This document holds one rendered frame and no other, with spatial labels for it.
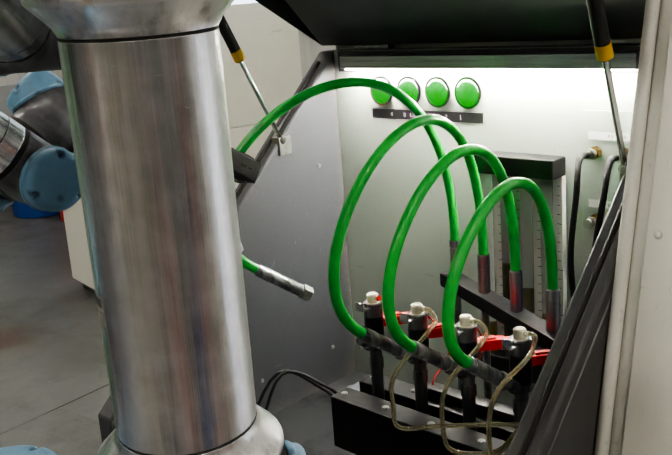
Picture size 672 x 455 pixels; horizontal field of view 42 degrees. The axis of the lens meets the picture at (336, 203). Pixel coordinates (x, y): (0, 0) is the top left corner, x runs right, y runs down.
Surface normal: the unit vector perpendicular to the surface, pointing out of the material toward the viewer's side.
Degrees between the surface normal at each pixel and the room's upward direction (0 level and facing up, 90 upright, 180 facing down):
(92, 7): 137
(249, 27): 90
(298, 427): 0
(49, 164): 90
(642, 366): 76
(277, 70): 90
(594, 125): 90
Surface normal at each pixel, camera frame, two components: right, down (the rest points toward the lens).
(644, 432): -0.68, -0.03
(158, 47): 0.38, 0.24
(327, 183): 0.73, 0.11
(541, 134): -0.69, 0.22
